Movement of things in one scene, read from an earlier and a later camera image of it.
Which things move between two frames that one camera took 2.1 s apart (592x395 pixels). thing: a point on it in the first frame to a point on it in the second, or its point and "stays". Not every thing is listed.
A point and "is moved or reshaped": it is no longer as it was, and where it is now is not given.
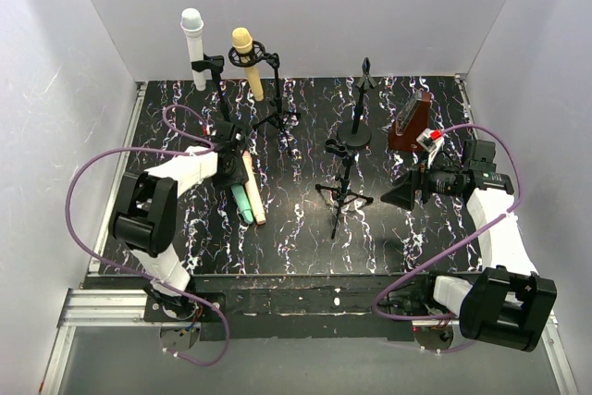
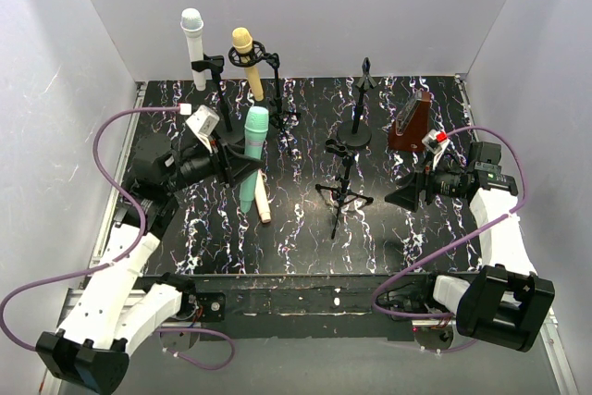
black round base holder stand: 215,65 stays
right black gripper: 420,183 stays
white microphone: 191,21 stays
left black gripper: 231,173 to 222,165
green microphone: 243,203 is moved or reshaped
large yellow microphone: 242,43 stays
